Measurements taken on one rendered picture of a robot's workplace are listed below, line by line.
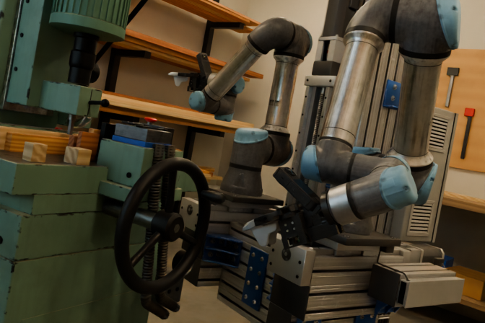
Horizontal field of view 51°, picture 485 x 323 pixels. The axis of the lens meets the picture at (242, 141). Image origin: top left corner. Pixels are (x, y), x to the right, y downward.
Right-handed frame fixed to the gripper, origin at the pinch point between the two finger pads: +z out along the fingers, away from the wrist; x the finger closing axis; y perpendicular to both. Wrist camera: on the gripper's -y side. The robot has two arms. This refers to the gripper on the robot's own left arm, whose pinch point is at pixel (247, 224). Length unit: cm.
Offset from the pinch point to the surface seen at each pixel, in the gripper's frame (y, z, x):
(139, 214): -8.4, 17.6, -12.3
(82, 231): -8.5, 30.1, -17.1
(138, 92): -151, 202, 229
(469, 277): 58, 6, 261
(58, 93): -43, 32, -14
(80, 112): -36.0, 27.6, -12.6
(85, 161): -22.4, 23.5, -18.3
